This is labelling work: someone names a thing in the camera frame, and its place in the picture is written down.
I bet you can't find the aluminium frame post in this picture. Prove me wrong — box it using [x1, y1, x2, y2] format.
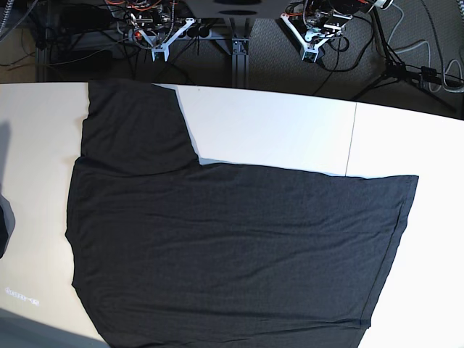
[228, 17, 251, 89]

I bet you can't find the black object at left edge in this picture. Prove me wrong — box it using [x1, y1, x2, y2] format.
[0, 196, 15, 258]

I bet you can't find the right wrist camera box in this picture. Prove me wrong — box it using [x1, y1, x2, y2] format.
[151, 47, 170, 62]

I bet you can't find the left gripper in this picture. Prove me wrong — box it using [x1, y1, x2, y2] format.
[303, 22, 344, 43]

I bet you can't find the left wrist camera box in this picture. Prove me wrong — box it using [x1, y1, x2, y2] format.
[302, 50, 318, 63]

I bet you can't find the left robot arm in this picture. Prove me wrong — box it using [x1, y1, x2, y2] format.
[282, 0, 392, 44]

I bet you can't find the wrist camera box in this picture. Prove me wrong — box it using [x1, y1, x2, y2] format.
[302, 50, 318, 63]
[151, 47, 170, 62]

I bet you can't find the grey base plate at top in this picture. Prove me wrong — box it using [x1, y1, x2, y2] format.
[185, 0, 290, 19]

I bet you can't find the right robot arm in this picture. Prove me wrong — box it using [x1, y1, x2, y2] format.
[104, 0, 183, 49]

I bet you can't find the dark grey T-shirt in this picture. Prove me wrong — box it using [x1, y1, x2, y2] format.
[65, 80, 418, 347]

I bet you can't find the grey cable on floor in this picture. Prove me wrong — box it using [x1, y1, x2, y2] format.
[384, 0, 464, 91]

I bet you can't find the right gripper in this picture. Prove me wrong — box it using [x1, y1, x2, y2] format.
[128, 22, 163, 47]

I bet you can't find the power strip with red switch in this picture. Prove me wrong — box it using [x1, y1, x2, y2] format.
[178, 27, 212, 40]

